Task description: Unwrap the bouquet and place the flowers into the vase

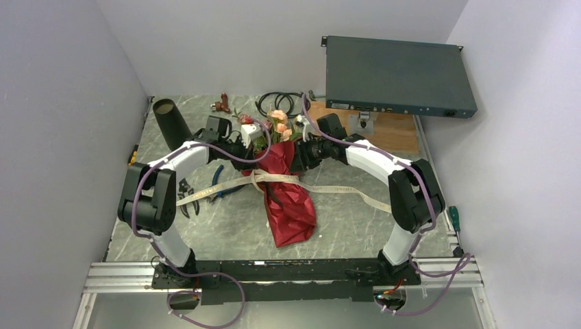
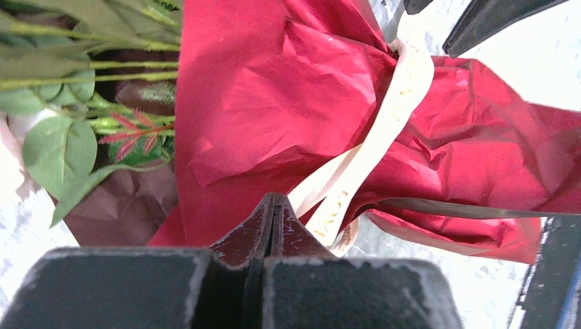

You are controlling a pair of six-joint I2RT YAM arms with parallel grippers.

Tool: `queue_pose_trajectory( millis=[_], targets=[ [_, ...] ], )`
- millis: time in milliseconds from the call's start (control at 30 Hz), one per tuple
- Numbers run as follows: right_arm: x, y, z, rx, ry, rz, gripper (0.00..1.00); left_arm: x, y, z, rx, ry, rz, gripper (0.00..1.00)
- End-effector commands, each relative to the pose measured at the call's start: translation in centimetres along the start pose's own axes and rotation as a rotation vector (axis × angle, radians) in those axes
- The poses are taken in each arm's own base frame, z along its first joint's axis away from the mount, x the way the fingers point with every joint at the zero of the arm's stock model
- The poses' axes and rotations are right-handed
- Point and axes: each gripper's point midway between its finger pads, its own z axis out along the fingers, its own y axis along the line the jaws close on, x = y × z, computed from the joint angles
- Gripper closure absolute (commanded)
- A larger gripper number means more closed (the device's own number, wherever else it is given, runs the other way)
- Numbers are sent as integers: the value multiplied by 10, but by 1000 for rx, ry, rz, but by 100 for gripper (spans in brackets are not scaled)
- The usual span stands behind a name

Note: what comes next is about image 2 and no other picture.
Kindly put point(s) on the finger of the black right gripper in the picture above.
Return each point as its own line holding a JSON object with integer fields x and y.
{"x": 413, "y": 7}
{"x": 483, "y": 19}

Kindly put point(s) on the red flower bouquet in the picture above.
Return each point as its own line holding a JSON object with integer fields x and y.
{"x": 166, "y": 122}

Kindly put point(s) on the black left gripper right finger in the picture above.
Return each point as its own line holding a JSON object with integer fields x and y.
{"x": 317, "y": 290}

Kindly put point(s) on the beige ribbon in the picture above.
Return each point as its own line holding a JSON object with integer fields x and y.
{"x": 331, "y": 188}

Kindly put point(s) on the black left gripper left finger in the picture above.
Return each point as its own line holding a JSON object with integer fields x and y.
{"x": 150, "y": 287}

